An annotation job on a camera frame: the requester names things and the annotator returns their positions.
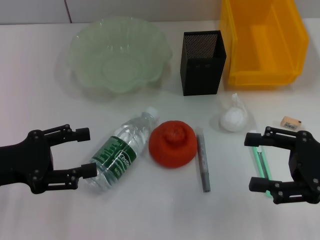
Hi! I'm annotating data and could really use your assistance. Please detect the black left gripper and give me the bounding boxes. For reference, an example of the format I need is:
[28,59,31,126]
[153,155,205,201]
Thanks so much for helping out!
[0,123,98,195]

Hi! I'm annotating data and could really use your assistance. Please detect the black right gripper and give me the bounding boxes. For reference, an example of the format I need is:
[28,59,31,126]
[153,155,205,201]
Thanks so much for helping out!
[244,126,320,205]

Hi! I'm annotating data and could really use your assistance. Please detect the green utility knife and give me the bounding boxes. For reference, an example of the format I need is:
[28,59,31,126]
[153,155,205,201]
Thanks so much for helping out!
[249,130,273,200]

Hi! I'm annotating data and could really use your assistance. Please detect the clear green-label water bottle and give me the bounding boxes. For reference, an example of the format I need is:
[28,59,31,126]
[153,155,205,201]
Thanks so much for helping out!
[83,106,161,193]

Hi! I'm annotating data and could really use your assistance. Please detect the white plastic bag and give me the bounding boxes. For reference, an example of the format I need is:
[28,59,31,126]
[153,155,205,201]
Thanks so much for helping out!
[209,93,251,132]

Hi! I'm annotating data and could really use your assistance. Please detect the grey pen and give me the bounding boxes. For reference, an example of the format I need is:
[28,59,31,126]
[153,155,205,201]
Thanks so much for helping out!
[195,127,211,193]

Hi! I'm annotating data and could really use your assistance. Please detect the beige eraser with barcode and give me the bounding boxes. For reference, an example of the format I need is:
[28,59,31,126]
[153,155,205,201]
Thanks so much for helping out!
[280,115,303,130]

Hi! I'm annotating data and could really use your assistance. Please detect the red-orange fruit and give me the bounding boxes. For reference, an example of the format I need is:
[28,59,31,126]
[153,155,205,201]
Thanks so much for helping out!
[148,120,198,170]

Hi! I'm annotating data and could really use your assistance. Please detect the pale green glass fruit plate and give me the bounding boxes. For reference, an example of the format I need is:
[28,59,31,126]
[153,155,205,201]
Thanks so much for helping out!
[66,16,173,95]

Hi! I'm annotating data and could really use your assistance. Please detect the black mesh pen holder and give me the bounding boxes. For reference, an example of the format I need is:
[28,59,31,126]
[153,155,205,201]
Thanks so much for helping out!
[179,30,228,97]

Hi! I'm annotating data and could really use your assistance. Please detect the yellow plastic bin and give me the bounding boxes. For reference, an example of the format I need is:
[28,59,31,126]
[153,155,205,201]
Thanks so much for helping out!
[219,0,310,90]

